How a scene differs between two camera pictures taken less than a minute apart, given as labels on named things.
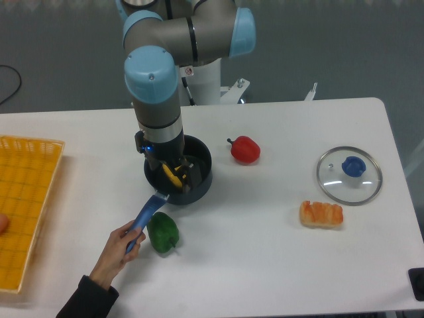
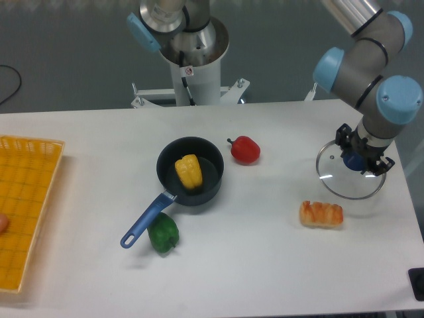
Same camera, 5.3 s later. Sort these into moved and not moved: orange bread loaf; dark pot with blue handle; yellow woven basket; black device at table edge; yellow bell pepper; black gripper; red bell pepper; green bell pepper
Moved: black gripper; yellow bell pepper; dark pot with blue handle
Not moved: yellow woven basket; green bell pepper; black device at table edge; orange bread loaf; red bell pepper
